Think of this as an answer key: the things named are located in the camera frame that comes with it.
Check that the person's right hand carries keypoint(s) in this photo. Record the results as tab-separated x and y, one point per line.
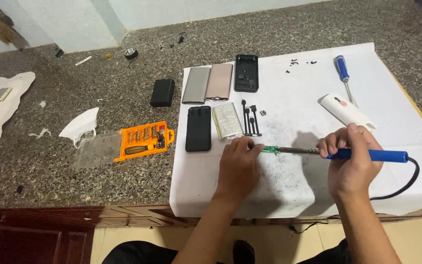
354	172

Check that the person's left hand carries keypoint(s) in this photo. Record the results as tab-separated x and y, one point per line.
238	168

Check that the person's right fingers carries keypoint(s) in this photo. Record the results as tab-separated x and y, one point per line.
333	141

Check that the small green circuit board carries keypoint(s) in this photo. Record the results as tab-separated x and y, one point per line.
269	149

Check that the white power bank shell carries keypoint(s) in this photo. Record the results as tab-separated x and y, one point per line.
344	110

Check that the large white paper sheet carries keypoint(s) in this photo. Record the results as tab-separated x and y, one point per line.
306	91

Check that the scattered small black fragments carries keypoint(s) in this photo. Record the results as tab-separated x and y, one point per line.
294	63

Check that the silver battery pack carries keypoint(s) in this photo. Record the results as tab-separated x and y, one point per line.
227	121

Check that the open black plastic case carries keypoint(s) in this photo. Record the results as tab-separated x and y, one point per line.
246	73

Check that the rose gold power bank shell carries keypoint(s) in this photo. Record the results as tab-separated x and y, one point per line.
219	81

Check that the black power bank cover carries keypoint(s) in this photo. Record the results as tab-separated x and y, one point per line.
198	128

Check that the grey metal power bank shell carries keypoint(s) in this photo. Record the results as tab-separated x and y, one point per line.
196	85

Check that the small black box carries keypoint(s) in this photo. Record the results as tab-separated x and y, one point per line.
162	92

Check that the orange screwdriver bit set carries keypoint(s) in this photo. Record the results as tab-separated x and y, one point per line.
145	141

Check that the black tape roll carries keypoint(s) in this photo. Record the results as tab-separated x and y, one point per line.
130	53

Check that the person's black trousers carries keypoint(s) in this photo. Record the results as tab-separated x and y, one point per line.
137	255

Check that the clear plastic lid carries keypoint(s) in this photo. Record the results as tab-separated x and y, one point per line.
97	149

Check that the white face mask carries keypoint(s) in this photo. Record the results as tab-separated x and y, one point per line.
81	124

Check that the white paper strip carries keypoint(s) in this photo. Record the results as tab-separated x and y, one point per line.
83	60

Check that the white fluff scrap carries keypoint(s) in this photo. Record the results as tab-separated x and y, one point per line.
39	133

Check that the dark wooden cabinet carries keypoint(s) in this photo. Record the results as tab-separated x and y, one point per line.
31	234

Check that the white cloth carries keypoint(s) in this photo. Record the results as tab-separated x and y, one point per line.
4	121

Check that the grey and yellow card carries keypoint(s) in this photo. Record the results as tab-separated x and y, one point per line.
3	94

